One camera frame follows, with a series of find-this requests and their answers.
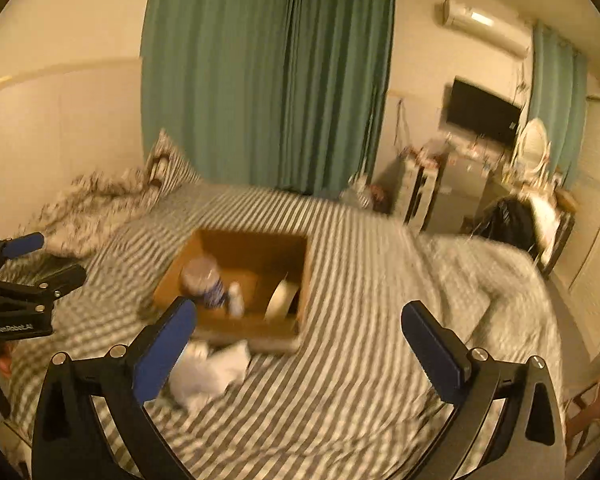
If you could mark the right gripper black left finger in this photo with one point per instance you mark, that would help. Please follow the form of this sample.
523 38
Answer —
69 442

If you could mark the green curtain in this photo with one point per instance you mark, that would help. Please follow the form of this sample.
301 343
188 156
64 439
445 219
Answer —
281 93
558 98

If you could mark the floral patterned blanket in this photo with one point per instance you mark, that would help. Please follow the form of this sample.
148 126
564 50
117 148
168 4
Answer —
84 216

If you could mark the grey cabinet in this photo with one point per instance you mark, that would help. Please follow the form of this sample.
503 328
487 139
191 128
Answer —
464 189

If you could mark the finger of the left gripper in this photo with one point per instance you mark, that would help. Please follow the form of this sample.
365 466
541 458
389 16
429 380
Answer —
11 248
51 287

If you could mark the white drawer unit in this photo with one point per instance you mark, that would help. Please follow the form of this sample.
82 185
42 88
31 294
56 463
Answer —
409 182

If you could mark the checkered pillow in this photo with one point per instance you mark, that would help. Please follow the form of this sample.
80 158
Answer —
167 167

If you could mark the brown tape roll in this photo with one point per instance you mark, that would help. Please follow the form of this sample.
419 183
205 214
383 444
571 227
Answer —
281 300

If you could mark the brown cardboard box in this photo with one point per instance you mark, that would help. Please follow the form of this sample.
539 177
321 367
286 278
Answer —
258 262

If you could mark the white oval vanity mirror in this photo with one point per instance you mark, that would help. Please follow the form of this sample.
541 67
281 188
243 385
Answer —
532 150

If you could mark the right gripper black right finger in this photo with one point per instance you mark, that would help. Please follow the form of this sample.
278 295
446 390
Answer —
527 441

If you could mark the white plush toy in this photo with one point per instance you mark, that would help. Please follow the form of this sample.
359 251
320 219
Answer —
201 375

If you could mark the black and white bag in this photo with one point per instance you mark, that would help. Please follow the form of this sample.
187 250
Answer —
510 220

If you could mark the black wall television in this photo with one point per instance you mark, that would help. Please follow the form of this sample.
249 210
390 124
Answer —
481 112

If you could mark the wooden chair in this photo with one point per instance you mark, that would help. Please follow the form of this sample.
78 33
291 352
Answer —
582 413

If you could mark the clear floss pick jar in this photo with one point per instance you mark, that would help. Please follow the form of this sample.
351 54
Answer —
200 278

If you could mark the small white bottle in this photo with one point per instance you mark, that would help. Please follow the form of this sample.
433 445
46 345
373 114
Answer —
235 301

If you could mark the green curtain at right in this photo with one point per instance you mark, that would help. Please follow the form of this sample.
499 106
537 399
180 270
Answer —
558 98

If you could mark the grey checkered duvet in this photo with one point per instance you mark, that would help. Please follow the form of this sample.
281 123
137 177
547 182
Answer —
352 402

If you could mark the white air conditioner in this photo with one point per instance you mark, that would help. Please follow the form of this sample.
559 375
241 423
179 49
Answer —
486 27

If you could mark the white wardrobe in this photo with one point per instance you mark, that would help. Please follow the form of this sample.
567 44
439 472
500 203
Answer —
577 271

